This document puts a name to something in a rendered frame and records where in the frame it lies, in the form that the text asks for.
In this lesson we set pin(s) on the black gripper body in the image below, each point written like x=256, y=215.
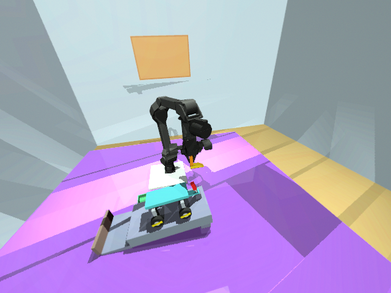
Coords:
x=173, y=148

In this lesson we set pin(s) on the yellow chock with orange handle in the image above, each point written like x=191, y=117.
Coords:
x=194, y=165

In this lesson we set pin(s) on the red-headed pin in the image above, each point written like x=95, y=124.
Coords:
x=193, y=186

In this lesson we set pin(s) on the grey ramp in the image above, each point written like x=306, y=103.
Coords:
x=131, y=229

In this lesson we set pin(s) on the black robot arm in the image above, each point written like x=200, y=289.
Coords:
x=189, y=124

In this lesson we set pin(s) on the small cyan-topped trolley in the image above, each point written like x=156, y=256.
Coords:
x=167, y=195

